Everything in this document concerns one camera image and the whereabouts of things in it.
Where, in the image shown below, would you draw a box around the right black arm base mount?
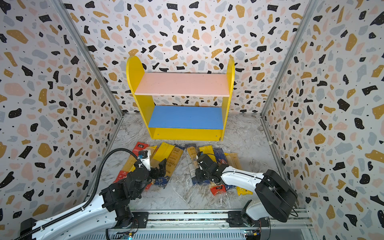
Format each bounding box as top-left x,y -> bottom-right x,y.
227,211 -> 270,228

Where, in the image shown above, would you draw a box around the blue Barilla spaghetti box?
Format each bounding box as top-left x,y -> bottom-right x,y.
213,148 -> 236,191

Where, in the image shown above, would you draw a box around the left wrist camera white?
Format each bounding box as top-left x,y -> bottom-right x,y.
138,150 -> 151,171

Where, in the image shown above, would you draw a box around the red top spaghetti bag far-left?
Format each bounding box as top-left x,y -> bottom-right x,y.
114,142 -> 150,183

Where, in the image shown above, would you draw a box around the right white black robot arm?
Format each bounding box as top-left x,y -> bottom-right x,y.
196,152 -> 298,227

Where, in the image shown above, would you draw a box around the yellow navy spaghetti bag figure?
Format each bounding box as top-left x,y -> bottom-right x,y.
186,144 -> 198,161

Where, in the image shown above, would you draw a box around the yellow top spaghetti bag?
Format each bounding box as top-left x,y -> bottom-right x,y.
199,145 -> 217,163
153,143 -> 175,164

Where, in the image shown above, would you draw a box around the dark blue spaghetti bag left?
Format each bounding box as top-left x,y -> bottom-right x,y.
154,145 -> 185,188

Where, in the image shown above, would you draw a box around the yellow Statime spaghetti bag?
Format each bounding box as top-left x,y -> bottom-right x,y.
225,153 -> 253,196

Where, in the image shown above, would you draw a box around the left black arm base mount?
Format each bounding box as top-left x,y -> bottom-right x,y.
114,212 -> 149,231

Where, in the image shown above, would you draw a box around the white label spaghetti bag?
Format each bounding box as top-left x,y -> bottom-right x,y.
188,154 -> 199,185

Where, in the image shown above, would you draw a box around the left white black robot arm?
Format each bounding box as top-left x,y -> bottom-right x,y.
19,160 -> 167,240

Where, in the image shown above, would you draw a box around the left black corrugated cable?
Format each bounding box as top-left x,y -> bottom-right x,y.
11,147 -> 142,240

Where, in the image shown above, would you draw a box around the yellow shelf pink blue boards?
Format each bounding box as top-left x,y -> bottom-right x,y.
126,56 -> 235,141

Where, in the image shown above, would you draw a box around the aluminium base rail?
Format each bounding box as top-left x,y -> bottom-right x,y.
57,209 -> 317,240

